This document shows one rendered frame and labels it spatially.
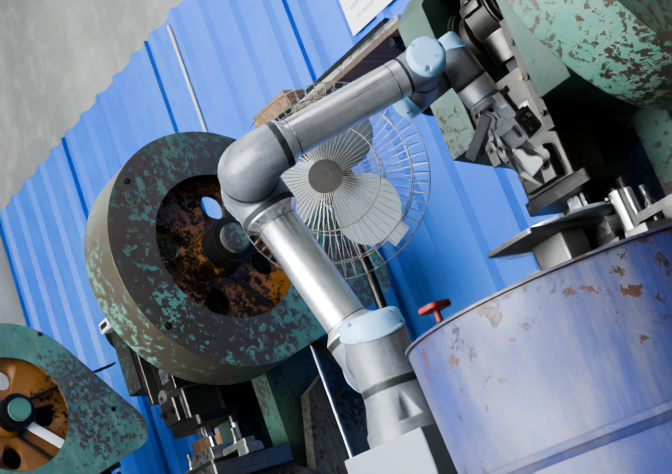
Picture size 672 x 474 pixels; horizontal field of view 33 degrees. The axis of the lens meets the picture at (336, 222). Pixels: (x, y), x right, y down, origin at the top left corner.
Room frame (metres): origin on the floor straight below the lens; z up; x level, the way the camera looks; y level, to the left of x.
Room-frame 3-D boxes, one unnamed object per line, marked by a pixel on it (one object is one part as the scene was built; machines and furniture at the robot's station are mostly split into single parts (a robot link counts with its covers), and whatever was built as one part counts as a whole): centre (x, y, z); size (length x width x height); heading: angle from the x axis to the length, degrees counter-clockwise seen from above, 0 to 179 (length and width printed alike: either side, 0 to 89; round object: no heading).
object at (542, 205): (2.55, -0.54, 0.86); 0.20 x 0.16 x 0.05; 43
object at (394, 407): (2.02, 0.01, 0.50); 0.15 x 0.15 x 0.10
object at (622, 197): (2.33, -0.57, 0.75); 0.03 x 0.03 x 0.10; 43
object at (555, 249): (2.43, -0.41, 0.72); 0.25 x 0.14 x 0.14; 133
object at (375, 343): (2.02, 0.01, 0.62); 0.13 x 0.12 x 0.14; 7
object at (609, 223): (2.54, -0.53, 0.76); 0.15 x 0.09 x 0.05; 43
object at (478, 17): (2.55, -0.54, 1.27); 0.21 x 0.12 x 0.34; 133
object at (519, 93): (2.52, -0.51, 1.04); 0.17 x 0.15 x 0.30; 133
